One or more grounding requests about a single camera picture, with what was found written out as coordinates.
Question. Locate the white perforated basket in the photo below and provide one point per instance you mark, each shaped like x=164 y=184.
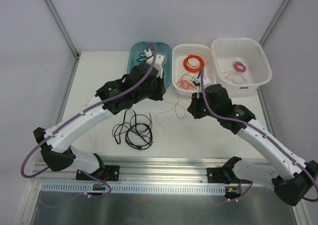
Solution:
x=185 y=58

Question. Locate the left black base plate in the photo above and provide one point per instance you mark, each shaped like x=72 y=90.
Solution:
x=106 y=173

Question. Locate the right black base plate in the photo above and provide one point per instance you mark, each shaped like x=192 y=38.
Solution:
x=216 y=175

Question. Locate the aluminium mounting rail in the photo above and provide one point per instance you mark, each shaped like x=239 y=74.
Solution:
x=142 y=170

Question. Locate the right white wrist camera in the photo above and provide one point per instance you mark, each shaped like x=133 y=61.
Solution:
x=201 y=83

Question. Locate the left aluminium frame post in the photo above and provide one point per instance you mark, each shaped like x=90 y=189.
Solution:
x=61 y=27

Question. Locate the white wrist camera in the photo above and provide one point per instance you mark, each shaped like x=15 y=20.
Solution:
x=158 y=61
x=201 y=83

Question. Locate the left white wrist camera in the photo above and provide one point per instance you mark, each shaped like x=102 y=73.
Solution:
x=158 y=61

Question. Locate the teal plastic tray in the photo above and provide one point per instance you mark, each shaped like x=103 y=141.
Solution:
x=137 y=56

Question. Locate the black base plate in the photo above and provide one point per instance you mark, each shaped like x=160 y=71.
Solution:
x=216 y=175
x=106 y=173

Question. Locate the aluminium frame post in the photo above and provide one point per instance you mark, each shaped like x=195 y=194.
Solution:
x=61 y=27
x=274 y=21

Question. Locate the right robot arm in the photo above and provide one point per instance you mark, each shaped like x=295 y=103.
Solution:
x=289 y=176

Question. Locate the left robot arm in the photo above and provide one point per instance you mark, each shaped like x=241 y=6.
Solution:
x=57 y=151

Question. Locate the right aluminium frame post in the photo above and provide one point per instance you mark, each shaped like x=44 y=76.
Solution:
x=274 y=21

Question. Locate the white slotted cable duct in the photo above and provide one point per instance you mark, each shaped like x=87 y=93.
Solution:
x=134 y=188

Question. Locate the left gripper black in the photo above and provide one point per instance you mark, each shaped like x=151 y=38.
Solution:
x=159 y=90

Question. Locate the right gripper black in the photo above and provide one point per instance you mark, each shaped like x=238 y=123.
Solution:
x=194 y=107

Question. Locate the white deep plastic tub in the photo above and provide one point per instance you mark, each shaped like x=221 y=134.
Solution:
x=240 y=65

